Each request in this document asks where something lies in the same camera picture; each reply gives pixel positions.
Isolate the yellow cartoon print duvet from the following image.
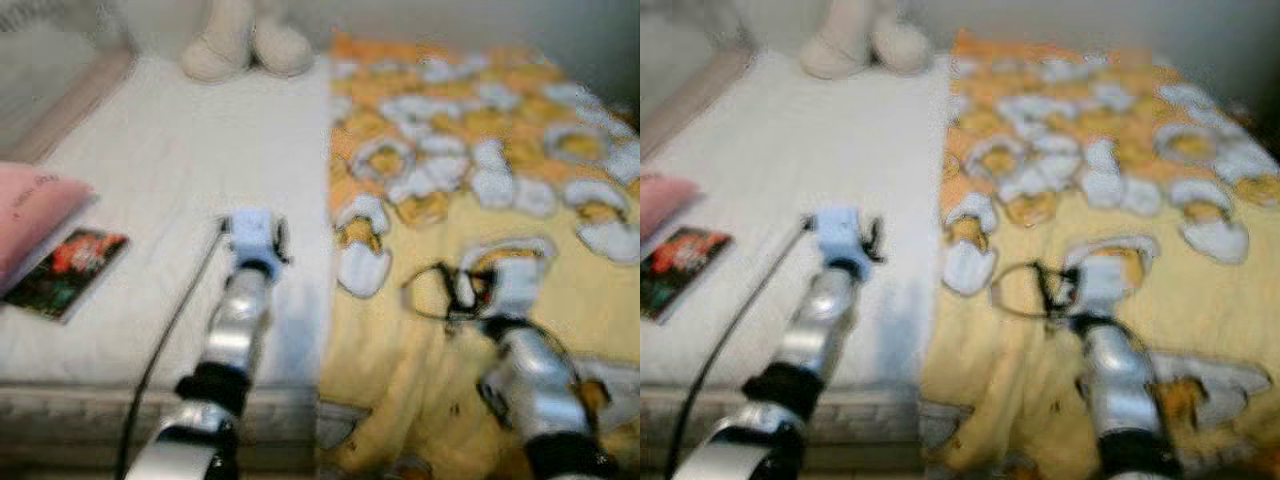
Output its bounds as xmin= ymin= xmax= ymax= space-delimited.
xmin=918 ymin=30 xmax=1280 ymax=480
xmin=315 ymin=30 xmax=641 ymax=480

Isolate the dark book with red cover art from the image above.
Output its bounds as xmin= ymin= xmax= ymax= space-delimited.
xmin=640 ymin=226 xmax=734 ymax=324
xmin=0 ymin=228 xmax=131 ymax=324

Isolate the white quilted mattress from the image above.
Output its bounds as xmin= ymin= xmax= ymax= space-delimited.
xmin=640 ymin=50 xmax=951 ymax=471
xmin=0 ymin=50 xmax=336 ymax=471

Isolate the cream plush toy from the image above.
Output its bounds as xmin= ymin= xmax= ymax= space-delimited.
xmin=800 ymin=0 xmax=936 ymax=81
xmin=180 ymin=0 xmax=316 ymax=83

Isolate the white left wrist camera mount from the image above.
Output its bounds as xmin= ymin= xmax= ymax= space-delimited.
xmin=225 ymin=207 xmax=284 ymax=281
xmin=812 ymin=205 xmax=873 ymax=281

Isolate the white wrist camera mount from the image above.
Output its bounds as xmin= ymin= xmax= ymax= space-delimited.
xmin=812 ymin=205 xmax=873 ymax=281
xmin=488 ymin=257 xmax=548 ymax=321
xmin=1073 ymin=255 xmax=1138 ymax=319
xmin=225 ymin=207 xmax=284 ymax=281

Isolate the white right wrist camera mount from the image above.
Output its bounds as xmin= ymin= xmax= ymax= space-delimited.
xmin=1073 ymin=255 xmax=1138 ymax=319
xmin=488 ymin=257 xmax=548 ymax=321

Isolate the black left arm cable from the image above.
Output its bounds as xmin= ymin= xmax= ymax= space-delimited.
xmin=115 ymin=218 xmax=229 ymax=480
xmin=665 ymin=218 xmax=811 ymax=480

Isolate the brown wooden bed frame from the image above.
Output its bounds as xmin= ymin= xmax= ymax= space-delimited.
xmin=640 ymin=45 xmax=753 ymax=161
xmin=0 ymin=45 xmax=136 ymax=166

